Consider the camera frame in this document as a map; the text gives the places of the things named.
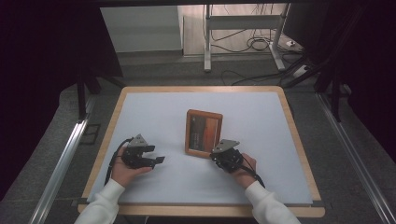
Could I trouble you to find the black curtain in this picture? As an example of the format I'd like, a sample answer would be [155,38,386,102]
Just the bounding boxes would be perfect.
[0,0,124,200]
[281,0,396,155]

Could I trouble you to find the aluminium floor rail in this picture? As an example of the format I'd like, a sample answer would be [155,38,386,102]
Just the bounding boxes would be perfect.
[28,98,96,224]
[315,92,396,224]

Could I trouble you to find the person's left hand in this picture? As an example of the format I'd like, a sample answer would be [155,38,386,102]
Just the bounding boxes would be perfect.
[110,146,153,189]

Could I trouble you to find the person's right hand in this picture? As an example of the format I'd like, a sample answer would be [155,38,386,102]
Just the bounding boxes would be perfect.
[231,152,258,189]

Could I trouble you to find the white metal desk frame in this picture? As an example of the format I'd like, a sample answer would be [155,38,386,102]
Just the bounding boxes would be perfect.
[203,3,291,73]

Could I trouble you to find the white cabinet panel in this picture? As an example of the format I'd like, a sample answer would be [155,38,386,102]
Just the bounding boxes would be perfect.
[99,5,184,53]

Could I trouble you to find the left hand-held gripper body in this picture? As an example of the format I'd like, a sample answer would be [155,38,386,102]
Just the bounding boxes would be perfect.
[120,133,153,171]

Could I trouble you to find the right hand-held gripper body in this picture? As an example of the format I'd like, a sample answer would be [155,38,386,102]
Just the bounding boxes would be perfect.
[210,138,246,174]

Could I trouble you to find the black metal stand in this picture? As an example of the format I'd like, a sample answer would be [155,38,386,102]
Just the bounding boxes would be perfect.
[76,69,125,121]

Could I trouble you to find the black floor cables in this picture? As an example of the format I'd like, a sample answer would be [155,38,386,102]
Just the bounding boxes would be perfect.
[210,3,307,87]

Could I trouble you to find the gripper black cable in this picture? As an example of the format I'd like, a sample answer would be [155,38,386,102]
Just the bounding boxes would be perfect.
[240,154,266,189]
[104,137,134,187]

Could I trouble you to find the wooden photo frame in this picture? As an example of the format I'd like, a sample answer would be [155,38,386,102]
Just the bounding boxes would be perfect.
[184,108,224,160]

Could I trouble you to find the white board with wooden frame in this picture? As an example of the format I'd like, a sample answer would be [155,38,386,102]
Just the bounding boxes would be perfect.
[86,91,314,205]

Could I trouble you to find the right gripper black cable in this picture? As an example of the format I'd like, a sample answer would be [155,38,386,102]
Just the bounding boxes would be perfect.
[240,154,266,189]

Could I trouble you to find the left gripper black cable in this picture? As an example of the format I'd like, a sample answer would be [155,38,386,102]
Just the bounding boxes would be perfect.
[104,137,134,187]

